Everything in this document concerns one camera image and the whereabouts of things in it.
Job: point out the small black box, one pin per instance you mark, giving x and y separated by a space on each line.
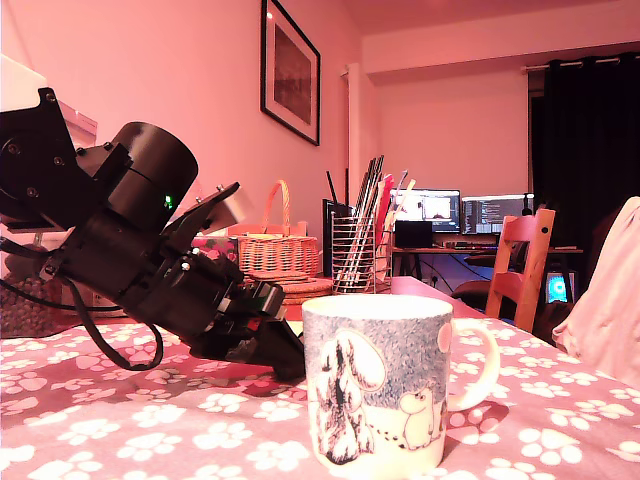
414 235

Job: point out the brown pellets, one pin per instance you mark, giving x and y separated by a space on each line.
20 312

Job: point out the glowing computer fan case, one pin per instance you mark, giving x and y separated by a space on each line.
557 287

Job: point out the wooden desk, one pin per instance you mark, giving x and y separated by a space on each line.
430 251

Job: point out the red flat kitchen tool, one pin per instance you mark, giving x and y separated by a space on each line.
384 200

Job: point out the floral tissue box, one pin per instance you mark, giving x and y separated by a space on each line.
225 246

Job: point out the white cartoon print mug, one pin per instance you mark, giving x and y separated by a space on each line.
380 375

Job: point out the black curtain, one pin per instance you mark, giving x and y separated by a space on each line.
585 150

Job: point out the keyboard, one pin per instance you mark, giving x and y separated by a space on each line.
470 245

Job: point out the white wall pipe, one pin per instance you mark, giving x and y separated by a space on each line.
353 125

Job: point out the computer monitor with dark screen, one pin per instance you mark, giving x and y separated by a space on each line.
495 215

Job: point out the grey camera box on bracket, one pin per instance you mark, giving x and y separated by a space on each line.
235 207

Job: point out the computer monitor with pale windows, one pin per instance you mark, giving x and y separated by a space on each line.
425 210

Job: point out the wooden chair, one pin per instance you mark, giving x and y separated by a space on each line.
520 280

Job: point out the clear container with white lid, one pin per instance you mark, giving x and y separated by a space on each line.
82 125

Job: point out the curtain rod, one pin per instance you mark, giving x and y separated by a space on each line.
575 64

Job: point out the cork coaster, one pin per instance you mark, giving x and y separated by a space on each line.
285 276

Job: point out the black framed picture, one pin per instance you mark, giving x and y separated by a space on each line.
292 75

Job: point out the black long kitchen tool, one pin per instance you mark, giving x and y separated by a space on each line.
368 200

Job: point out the pale draped garment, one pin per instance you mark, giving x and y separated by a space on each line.
610 300

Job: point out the black router with antennas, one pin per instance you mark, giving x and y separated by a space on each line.
327 235

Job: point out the round cork trivet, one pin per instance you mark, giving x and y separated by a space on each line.
315 292

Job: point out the paw print cloth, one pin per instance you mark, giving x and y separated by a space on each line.
150 440

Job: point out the dark office chair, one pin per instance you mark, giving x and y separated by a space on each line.
472 295

